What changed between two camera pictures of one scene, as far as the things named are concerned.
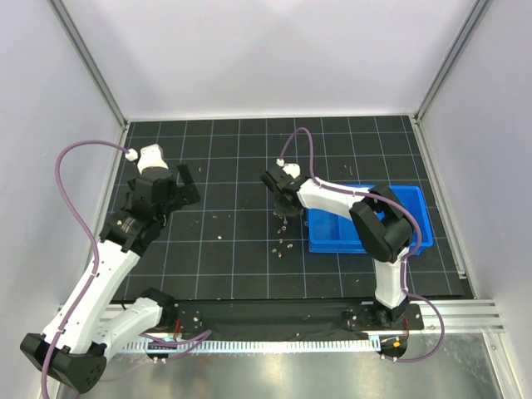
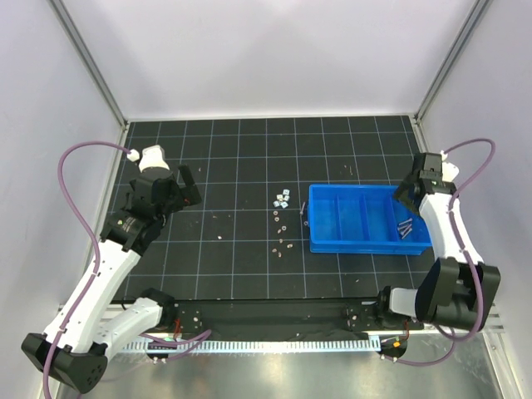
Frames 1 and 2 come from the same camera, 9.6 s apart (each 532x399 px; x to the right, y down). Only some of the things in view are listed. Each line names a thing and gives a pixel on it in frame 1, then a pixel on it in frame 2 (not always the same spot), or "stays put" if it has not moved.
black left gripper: x=179 y=196 stays put
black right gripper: x=286 y=204 → x=410 y=190
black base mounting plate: x=286 y=316 stays put
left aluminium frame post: x=88 y=60 stays put
